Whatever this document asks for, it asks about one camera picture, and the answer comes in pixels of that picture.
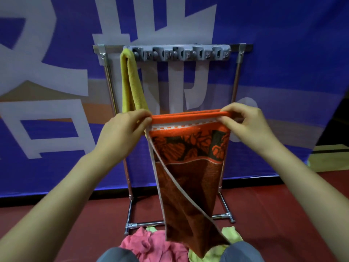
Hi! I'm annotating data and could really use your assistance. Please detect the person's left hand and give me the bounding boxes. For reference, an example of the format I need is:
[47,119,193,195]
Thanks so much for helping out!
[94,109,153,166]

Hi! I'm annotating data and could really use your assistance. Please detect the person's right hand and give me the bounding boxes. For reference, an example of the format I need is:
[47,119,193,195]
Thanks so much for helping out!
[217,103,273,153]

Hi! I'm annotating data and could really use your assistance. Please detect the yellow patterned towel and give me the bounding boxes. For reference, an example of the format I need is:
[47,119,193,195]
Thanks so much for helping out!
[120,48,151,114]

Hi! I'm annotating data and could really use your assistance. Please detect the orange brown patterned towel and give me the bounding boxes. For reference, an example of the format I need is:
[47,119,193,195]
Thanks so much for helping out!
[146,109,236,259]

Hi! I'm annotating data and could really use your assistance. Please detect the metal towel rack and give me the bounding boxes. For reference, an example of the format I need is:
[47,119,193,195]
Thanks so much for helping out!
[92,43,253,235]

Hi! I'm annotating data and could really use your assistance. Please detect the pale yellow towel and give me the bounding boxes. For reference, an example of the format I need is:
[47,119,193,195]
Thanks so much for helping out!
[188,226,243,262]

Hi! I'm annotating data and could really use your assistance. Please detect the pink towel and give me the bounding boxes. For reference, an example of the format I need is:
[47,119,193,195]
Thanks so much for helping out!
[119,227,190,262]

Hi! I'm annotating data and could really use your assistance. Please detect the person's right forearm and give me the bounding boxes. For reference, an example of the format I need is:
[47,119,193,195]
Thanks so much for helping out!
[256,144,349,262]

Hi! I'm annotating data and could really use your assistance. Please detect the person's left forearm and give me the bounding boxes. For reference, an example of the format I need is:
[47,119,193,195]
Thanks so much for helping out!
[0,150,120,262]

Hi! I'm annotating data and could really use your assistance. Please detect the person's grey trousers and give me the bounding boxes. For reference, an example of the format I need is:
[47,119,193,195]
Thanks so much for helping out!
[97,241,265,262]

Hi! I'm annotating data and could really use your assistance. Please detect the blue printed banner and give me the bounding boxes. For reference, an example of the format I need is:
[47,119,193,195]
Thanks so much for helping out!
[0,0,349,198]

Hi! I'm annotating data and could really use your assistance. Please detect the grey plastic hook rail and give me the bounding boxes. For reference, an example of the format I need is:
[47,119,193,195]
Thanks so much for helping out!
[123,45,232,62]

